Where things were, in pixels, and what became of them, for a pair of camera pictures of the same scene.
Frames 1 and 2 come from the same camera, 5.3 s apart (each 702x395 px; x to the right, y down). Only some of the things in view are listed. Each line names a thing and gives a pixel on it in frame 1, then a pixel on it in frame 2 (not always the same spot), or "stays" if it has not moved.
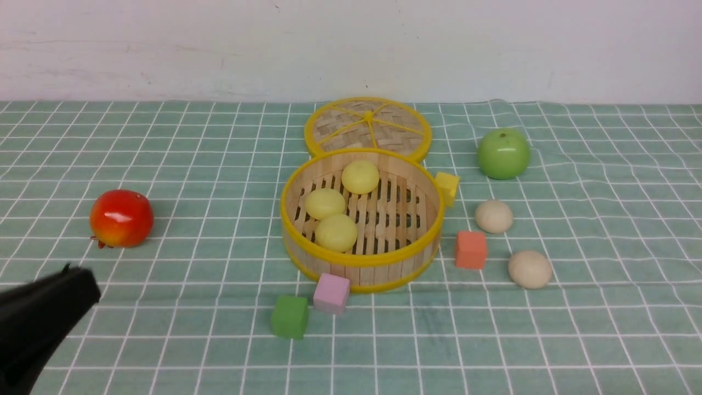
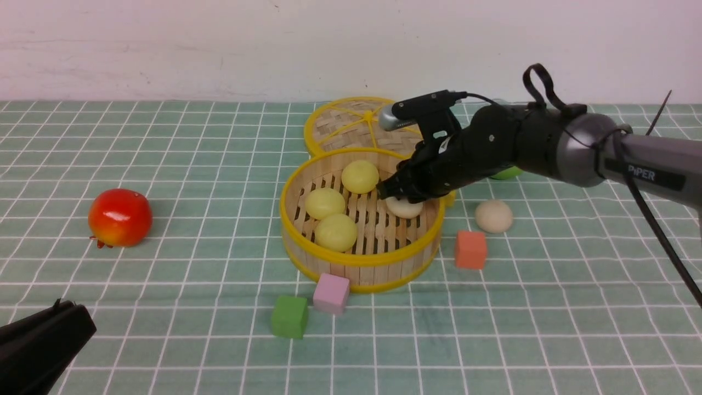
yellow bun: x=335 y=232 stays
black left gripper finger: x=35 y=317 -> x=37 y=348
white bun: x=530 y=269 -> x=403 y=209
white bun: x=494 y=217 stays
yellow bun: x=321 y=203 stays
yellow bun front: x=360 y=177 stays
